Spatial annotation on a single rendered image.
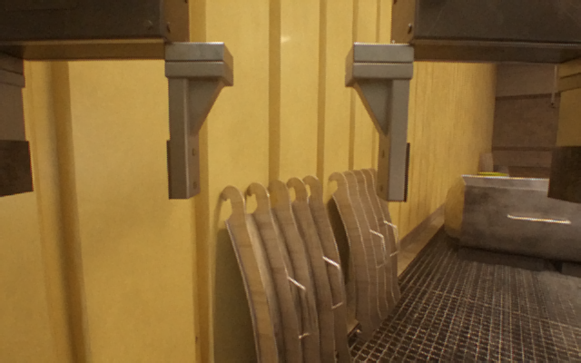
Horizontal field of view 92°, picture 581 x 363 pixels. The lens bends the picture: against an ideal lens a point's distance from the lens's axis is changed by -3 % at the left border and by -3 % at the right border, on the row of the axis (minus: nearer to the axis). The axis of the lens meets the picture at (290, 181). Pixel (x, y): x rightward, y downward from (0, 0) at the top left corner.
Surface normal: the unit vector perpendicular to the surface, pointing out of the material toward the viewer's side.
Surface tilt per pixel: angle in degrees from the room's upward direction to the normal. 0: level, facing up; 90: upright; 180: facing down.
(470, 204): 90
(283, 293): 90
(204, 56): 90
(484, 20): 90
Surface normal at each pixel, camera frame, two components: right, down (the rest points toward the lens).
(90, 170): 0.80, 0.07
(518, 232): -0.51, 0.07
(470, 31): -0.01, 0.11
